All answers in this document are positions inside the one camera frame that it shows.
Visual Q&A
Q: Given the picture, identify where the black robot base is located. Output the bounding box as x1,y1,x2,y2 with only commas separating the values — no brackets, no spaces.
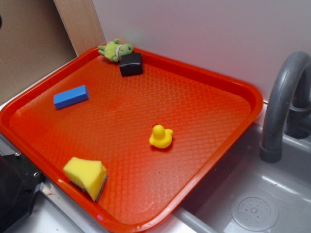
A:
0,152,43,233

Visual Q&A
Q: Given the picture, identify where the yellow rubber duck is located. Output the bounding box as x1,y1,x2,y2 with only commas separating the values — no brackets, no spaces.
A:
149,124,173,149

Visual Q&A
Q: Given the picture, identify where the red plastic tray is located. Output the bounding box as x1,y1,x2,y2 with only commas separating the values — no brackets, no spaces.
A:
0,49,263,233

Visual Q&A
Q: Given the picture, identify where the black box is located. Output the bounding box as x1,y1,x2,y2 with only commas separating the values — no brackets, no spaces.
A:
120,53,143,76

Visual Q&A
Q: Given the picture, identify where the blue rectangular block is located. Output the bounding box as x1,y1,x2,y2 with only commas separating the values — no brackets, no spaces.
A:
53,85,89,110

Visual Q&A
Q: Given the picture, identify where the green plush frog toy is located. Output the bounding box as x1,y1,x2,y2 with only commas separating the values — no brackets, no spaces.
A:
98,39,134,63

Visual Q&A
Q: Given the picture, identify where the yellow sponge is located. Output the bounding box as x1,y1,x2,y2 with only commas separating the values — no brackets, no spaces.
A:
63,157,107,202

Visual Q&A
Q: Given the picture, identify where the grey toy sink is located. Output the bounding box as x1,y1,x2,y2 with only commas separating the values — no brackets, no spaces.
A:
170,122,311,233

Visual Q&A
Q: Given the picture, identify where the light wooden board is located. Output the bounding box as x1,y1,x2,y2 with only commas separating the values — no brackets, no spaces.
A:
54,0,106,56

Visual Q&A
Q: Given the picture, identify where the grey toy faucet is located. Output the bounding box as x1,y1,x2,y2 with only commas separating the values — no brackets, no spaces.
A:
259,51,311,163

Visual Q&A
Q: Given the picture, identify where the brown cardboard panel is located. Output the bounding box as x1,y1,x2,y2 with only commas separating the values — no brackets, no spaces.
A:
0,0,76,103

